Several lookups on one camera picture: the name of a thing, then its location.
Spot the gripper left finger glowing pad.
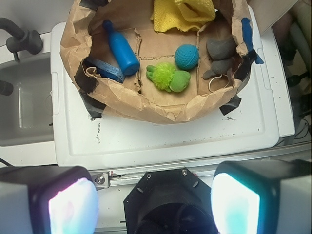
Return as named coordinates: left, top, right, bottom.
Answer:
left=0, top=166, right=99, bottom=234

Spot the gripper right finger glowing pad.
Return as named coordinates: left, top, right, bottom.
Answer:
left=211, top=159, right=312, bottom=234

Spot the black octagonal mount plate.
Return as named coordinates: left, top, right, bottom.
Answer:
left=123, top=168, right=218, bottom=234

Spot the black faucet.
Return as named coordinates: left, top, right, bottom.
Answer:
left=0, top=17, right=43, bottom=62

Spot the green fuzzy toy turtle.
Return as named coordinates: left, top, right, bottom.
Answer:
left=146, top=62, right=191, bottom=93

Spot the gray plush animal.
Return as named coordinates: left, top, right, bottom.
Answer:
left=202, top=37, right=236, bottom=80

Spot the gray sink basin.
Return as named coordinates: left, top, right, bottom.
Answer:
left=0, top=53, right=54, bottom=147

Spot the yellow cloth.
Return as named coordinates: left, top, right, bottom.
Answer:
left=150, top=0, right=215, bottom=33

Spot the teal dimpled ball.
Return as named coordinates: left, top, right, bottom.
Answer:
left=174, top=44, right=199, bottom=70

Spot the silver corner bracket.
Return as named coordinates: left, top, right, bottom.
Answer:
left=91, top=172, right=110, bottom=190

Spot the blue plastic bottle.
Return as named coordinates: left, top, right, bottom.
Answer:
left=102, top=20, right=140, bottom=76

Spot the crumpled brown paper bag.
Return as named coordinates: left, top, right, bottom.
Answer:
left=60, top=0, right=261, bottom=124

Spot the blue sponge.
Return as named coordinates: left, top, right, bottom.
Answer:
left=84, top=57, right=125, bottom=83

